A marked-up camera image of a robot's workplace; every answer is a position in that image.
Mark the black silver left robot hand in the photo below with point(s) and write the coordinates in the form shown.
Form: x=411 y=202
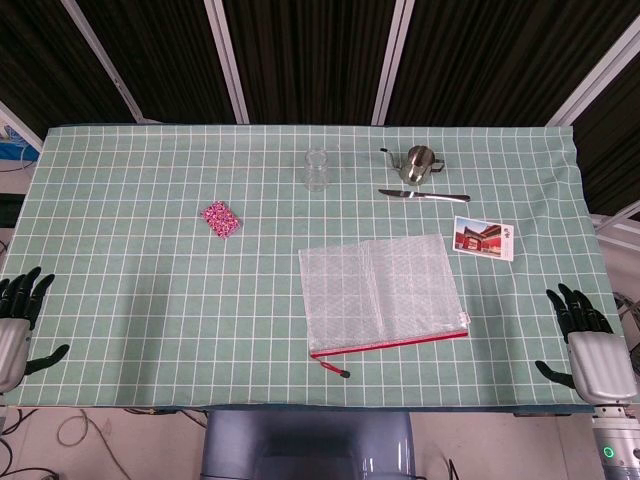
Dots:
x=14 y=340

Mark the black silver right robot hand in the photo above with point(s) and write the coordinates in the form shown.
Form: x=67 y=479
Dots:
x=600 y=365

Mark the clear red-zip pouch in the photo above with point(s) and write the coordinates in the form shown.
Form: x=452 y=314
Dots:
x=380 y=295

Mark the green grid-patterned tablecloth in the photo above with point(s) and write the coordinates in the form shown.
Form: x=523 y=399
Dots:
x=165 y=300

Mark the red building postcard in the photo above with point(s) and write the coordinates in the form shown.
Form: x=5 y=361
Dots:
x=482 y=239

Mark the blue white poster board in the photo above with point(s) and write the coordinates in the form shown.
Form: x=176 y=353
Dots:
x=12 y=147

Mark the pink patterned small pack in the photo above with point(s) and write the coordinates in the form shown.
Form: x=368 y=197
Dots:
x=219 y=219

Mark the steel table knife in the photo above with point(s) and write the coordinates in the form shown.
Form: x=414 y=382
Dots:
x=425 y=196

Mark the steel gooseneck pitcher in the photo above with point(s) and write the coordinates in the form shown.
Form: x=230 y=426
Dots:
x=417 y=162

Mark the grey-blue robot torso base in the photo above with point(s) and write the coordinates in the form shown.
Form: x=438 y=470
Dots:
x=310 y=445

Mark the white aluminium frame rail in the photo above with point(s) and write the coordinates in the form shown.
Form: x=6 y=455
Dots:
x=617 y=220

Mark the white aluminium frame post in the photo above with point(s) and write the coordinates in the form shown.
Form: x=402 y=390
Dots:
x=392 y=60
x=20 y=125
x=595 y=75
x=227 y=60

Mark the thin white frame post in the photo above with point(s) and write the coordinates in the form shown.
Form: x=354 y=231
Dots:
x=102 y=57

